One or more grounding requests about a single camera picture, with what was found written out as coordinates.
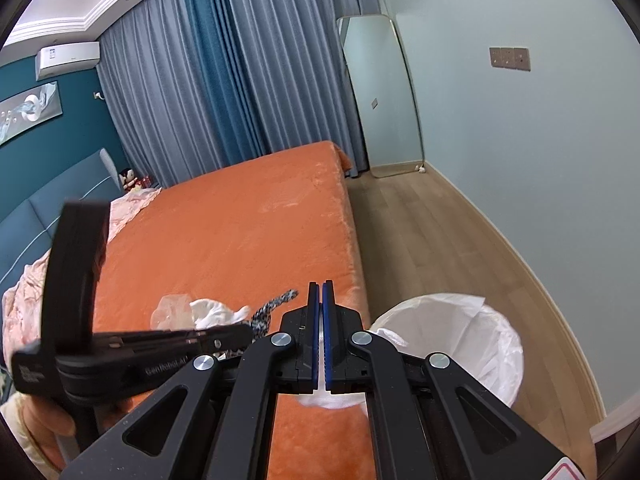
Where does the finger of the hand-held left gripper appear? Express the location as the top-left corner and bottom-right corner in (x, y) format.
(92, 321), (253, 357)

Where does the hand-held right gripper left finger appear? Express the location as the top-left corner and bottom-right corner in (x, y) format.
(60, 281), (321, 480)

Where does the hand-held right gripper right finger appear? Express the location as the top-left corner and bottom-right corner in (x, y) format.
(322, 280), (586, 480)

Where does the white cloth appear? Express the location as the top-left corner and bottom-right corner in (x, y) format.
(189, 298), (251, 332)

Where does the black and white speckled sock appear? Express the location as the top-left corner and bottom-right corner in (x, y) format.
(248, 288), (300, 344)

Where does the person's left hand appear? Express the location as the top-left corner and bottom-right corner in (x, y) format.
(10, 392), (77, 461)

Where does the clear plastic wrapper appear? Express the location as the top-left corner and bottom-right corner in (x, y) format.
(150, 293), (194, 330)

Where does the blue padded headboard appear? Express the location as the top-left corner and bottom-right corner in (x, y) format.
(0, 148), (124, 291)

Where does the pink blanket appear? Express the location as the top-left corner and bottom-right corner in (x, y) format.
(0, 187), (164, 376)

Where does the small doll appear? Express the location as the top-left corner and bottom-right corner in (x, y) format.
(119, 167), (144, 194)

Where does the orange bed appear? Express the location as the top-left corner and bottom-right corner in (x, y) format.
(92, 140), (377, 480)

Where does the grey curtain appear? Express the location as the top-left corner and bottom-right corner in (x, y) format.
(222, 0), (372, 173)
(97, 0), (201, 188)

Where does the white air conditioner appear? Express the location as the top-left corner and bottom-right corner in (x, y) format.
(35, 41), (101, 81)

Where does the standing floor mirror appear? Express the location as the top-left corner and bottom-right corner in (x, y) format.
(336, 14), (427, 179)

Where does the blue curtain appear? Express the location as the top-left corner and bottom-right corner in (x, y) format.
(180, 0), (281, 167)

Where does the wall painting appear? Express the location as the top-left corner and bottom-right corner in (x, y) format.
(0, 81), (64, 147)

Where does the wall switch panel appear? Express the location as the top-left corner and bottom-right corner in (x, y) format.
(489, 46), (531, 71)

